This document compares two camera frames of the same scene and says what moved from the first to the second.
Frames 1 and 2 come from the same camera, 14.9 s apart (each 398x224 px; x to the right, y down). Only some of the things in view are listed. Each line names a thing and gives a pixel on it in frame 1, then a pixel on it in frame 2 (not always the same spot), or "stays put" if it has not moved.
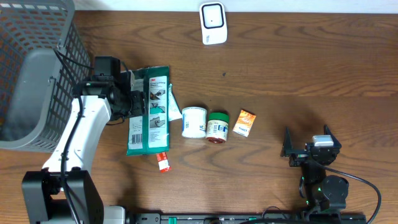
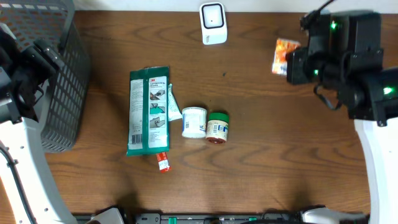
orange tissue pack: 244,123 -> 280,62
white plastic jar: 194,122 stays put
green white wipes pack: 151,133 stays put
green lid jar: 217,127 stays put
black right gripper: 299,155 -> 295,71
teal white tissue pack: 174,112 stays put
